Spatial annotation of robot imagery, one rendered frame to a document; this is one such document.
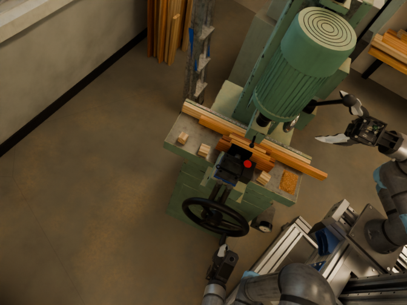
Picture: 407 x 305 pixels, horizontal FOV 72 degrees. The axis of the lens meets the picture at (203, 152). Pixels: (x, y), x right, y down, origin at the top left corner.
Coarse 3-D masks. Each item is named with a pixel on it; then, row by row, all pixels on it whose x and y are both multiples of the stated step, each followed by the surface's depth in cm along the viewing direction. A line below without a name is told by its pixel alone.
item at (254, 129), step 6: (258, 114) 112; (252, 120) 111; (252, 126) 108; (258, 126) 109; (246, 132) 113; (252, 132) 109; (258, 132) 108; (264, 132) 108; (252, 138) 112; (258, 138) 111
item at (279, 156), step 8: (200, 120) 122; (208, 120) 121; (216, 128) 122; (224, 128) 121; (264, 144) 122; (272, 152) 121; (280, 152) 121; (280, 160) 123; (288, 160) 121; (296, 160) 121; (296, 168) 123; (304, 168) 121; (312, 168) 121; (312, 176) 124; (320, 176) 121
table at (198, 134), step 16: (176, 128) 120; (192, 128) 122; (208, 128) 124; (176, 144) 117; (192, 144) 118; (208, 144) 120; (192, 160) 121; (208, 160) 116; (208, 176) 116; (256, 176) 118; (272, 176) 119; (272, 192) 117
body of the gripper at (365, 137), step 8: (352, 120) 83; (360, 120) 80; (368, 120) 78; (376, 120) 78; (352, 128) 83; (360, 128) 78; (368, 128) 78; (376, 128) 77; (384, 128) 76; (352, 136) 80; (360, 136) 77; (368, 136) 77; (376, 136) 78; (384, 136) 79; (392, 136) 78; (400, 136) 79; (368, 144) 77; (384, 144) 78; (392, 144) 80; (384, 152) 81
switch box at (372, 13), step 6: (378, 0) 91; (384, 0) 92; (372, 6) 89; (378, 6) 89; (372, 12) 90; (366, 18) 92; (372, 18) 92; (360, 24) 94; (366, 24) 94; (354, 30) 97; (360, 30) 96
